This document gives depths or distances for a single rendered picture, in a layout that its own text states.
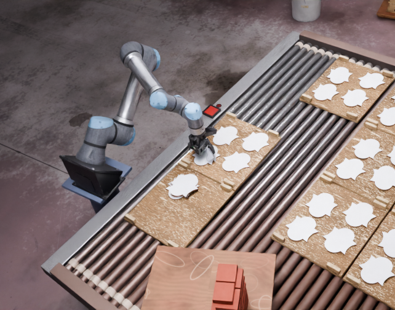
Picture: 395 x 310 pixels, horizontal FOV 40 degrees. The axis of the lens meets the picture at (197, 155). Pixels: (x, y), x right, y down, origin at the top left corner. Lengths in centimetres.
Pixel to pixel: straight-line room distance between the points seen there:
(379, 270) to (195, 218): 83
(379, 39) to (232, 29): 132
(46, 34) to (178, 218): 365
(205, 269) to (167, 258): 17
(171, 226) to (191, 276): 37
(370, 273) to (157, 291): 86
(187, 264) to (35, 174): 230
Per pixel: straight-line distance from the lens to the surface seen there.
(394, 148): 278
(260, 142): 279
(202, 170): 271
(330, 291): 232
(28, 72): 540
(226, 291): 188
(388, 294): 232
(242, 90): 314
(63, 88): 505
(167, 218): 256
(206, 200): 258
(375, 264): 237
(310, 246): 240
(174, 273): 226
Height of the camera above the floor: 295
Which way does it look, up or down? 46 degrees down
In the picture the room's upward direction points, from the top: 12 degrees counter-clockwise
